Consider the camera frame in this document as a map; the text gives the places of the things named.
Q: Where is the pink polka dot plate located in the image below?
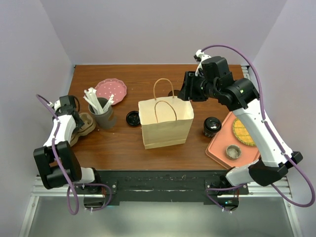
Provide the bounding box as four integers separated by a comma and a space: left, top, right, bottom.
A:
94, 79, 127, 105

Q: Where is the salmon pink tray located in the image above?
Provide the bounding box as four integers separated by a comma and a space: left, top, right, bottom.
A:
205, 112, 260, 169

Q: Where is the aluminium frame rail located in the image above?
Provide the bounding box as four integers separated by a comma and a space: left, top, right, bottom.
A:
31, 177, 292, 202

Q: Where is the small grey sugar bowl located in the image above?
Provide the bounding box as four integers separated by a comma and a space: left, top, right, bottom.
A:
226, 144, 242, 160

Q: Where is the black cup lid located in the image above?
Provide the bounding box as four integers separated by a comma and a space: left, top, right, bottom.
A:
125, 111, 141, 127
203, 117, 222, 128

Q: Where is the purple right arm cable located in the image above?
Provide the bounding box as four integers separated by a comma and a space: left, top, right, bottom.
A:
195, 44, 316, 213

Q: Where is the brown pulp cup carrier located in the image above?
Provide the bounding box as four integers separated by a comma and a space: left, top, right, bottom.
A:
70, 113, 96, 147

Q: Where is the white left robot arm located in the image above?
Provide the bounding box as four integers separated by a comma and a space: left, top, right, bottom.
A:
33, 95, 102, 194

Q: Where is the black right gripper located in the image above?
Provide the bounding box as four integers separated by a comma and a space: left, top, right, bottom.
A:
177, 70, 219, 101

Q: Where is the yellow woven coaster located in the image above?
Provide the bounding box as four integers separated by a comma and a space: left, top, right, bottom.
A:
232, 118, 256, 147

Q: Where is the black takeout coffee cup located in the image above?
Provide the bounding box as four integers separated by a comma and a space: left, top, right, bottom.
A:
203, 126, 221, 137

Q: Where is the white wrapped straws bundle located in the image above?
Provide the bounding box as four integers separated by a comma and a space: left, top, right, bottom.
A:
83, 87, 114, 115

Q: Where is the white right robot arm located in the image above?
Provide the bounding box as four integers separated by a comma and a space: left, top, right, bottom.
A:
178, 53, 303, 194

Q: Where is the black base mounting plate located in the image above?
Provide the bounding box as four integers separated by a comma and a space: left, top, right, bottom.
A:
83, 170, 239, 207

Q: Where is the yellow paper bag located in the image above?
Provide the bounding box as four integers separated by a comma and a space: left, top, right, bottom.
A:
138, 92, 194, 150

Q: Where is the grey straw holder cup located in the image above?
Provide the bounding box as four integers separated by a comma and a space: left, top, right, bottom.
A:
88, 105, 117, 129

